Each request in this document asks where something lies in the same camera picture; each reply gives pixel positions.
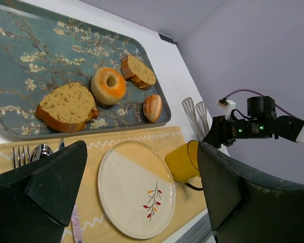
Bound blue floral serving tray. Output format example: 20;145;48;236
0;0;172;139

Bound silver table knife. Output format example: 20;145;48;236
58;138;85;243

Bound orange glazed bagel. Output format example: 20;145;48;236
91;67;126;105

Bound white and yellow plate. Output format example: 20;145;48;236
97;141;176;239

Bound aluminium table front rail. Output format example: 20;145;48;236
163;214;214;242

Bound left bread slice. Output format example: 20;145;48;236
35;82;98;133

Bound metal serving tongs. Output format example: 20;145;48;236
181;97;210;141

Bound right blue corner label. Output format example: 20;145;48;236
159;33;177;45

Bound right bread slice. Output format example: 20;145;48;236
121;55;157;90

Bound bread slice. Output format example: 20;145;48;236
121;55;157;90
35;82;98;133

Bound yellow mug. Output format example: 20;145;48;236
165;140;203;191

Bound small orange bread roll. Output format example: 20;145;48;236
143;94;162;123

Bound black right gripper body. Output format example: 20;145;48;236
218;116;248;147

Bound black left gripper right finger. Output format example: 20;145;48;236
197;142;304;242

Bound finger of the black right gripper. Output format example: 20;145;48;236
202;116;222;148

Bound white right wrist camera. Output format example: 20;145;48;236
217;98;236;120

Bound silver spoon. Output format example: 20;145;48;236
29;144;54;163

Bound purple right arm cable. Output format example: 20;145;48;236
223;88;292;117

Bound silver fork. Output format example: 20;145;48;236
12;145;30;169

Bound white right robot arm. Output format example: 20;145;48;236
203;96;304;148

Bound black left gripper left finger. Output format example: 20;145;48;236
0;140;88;242

